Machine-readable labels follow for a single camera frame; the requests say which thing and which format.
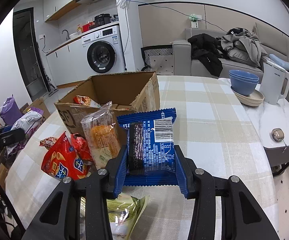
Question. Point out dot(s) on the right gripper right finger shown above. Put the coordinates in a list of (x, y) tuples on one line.
[(242, 216)]

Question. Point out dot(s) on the blue cookie packet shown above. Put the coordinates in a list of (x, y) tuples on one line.
[(150, 145)]

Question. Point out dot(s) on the white electric kettle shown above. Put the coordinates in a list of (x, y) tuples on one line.
[(275, 82)]

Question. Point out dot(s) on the grey jacket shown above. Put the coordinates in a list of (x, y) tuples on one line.
[(243, 46)]

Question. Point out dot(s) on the clear orange bread bag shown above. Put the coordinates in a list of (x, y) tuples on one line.
[(100, 131)]

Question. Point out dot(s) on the red corn cone snack bag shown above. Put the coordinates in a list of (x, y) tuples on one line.
[(62, 160)]

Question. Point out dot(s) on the black patterned chair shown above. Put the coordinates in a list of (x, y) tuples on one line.
[(158, 59)]

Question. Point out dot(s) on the SF cardboard box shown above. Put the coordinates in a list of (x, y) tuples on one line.
[(129, 93)]

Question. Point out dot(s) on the white kitchen cabinet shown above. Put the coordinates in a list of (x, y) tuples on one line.
[(69, 64)]

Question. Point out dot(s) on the purple plastic bag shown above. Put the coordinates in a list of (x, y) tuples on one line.
[(10, 112)]

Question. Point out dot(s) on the blue bowls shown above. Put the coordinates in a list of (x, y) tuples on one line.
[(243, 82)]

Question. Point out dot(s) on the small red snack bag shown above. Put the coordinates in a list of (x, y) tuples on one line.
[(81, 146)]

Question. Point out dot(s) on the grey sofa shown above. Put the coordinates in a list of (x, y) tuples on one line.
[(272, 40)]

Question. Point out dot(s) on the green Franzzi cookie bag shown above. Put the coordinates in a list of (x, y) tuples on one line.
[(124, 212)]

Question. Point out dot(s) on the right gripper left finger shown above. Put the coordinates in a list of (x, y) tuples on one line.
[(59, 216)]

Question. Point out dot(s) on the black jacket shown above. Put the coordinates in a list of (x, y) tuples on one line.
[(204, 48)]

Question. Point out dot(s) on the small floor cardboard box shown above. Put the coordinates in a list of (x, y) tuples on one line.
[(40, 106)]

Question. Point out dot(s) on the white noodle snack bag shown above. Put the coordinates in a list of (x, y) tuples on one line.
[(86, 101)]

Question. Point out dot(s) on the white washing machine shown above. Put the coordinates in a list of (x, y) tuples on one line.
[(103, 51)]

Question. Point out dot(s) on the beige plate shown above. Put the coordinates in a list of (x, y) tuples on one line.
[(252, 100)]

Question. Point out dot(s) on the small beige round gadget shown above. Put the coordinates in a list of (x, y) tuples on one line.
[(277, 134)]

